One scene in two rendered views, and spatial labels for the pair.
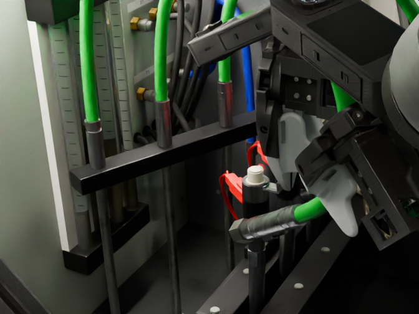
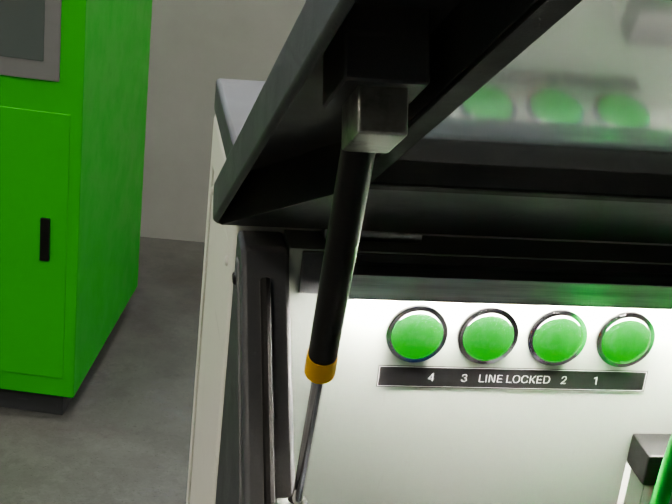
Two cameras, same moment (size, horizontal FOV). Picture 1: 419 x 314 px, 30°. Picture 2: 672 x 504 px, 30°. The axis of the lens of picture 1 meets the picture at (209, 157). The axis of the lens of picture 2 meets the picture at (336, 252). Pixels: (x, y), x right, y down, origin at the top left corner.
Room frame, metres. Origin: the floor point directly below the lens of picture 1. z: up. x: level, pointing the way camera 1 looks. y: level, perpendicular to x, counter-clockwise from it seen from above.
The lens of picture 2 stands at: (-0.01, -0.35, 1.81)
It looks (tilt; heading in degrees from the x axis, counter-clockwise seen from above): 22 degrees down; 48
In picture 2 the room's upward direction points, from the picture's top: 7 degrees clockwise
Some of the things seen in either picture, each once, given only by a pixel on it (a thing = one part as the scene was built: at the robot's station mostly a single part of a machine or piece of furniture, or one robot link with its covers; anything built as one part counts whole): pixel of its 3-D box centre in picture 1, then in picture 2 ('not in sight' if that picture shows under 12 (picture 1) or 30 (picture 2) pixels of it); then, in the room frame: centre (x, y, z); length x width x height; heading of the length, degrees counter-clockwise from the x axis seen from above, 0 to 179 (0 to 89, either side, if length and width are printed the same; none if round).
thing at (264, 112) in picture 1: (274, 110); not in sight; (0.65, -0.06, 1.22); 0.05 x 0.02 x 0.09; 150
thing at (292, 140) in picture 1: (298, 156); not in sight; (0.65, -0.08, 1.18); 0.06 x 0.03 x 0.09; 60
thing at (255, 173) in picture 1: (256, 180); not in sight; (0.69, -0.05, 1.13); 0.02 x 0.02 x 0.03
